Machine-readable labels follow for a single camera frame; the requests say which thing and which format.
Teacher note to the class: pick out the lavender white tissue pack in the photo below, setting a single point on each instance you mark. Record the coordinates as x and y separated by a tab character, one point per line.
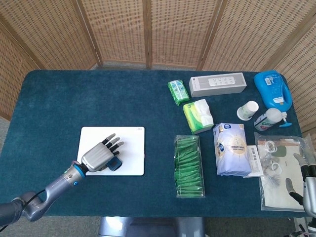
232	150

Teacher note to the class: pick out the white pump bottle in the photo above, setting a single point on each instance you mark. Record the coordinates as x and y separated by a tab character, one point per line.
266	119

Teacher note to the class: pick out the white dry-erase board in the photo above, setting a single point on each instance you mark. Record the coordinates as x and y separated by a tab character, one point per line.
133	153

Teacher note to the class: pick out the rattan wooden folding screen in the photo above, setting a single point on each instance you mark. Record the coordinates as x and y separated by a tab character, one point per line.
123	29

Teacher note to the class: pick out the dark teal tablecloth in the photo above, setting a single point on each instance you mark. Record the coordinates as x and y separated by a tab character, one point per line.
123	98

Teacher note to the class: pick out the clear plastic bag with items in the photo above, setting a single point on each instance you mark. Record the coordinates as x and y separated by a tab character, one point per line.
276	192

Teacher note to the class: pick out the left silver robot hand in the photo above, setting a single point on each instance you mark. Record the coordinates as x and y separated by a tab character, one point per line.
96	158

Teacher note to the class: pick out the yellow-green open tissue pack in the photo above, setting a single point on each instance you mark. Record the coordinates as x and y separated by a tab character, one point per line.
193	116

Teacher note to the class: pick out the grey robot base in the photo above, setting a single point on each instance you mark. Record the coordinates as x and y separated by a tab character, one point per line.
148	227

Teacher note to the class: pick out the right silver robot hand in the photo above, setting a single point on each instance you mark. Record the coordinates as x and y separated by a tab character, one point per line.
311	187

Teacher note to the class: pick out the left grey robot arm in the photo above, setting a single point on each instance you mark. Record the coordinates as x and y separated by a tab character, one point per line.
56	185

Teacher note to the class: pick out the grey power strip box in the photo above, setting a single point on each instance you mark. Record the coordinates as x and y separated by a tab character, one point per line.
217	85

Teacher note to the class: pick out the clear box of green sachets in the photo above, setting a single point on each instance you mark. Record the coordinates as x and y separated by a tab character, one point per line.
188	168

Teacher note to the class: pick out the blue whiteboard eraser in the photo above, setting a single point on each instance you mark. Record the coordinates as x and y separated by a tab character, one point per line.
116	165

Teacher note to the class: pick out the white paper cup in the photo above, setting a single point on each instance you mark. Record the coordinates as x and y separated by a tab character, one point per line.
248	109

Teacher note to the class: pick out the green pocket tissue pack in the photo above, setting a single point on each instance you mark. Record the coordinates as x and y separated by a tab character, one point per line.
178	92

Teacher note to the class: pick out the blue detergent bottle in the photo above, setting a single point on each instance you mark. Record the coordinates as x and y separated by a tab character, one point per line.
271	86

